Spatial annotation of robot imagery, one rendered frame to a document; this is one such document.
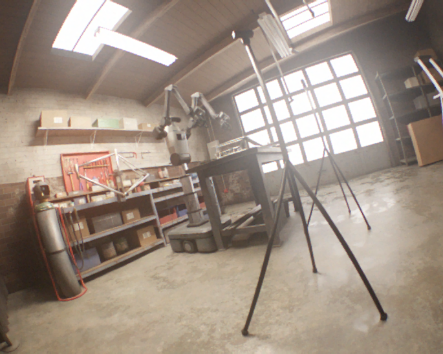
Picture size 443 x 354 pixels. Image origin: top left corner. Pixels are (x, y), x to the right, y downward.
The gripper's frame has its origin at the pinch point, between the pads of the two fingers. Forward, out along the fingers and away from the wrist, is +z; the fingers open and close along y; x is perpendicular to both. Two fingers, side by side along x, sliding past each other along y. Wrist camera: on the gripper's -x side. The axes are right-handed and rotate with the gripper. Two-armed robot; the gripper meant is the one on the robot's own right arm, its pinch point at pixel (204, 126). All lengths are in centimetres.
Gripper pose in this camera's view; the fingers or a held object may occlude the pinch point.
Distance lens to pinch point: 194.7
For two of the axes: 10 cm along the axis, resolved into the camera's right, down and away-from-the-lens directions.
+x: -5.7, 6.8, 4.7
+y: 5.4, -1.3, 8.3
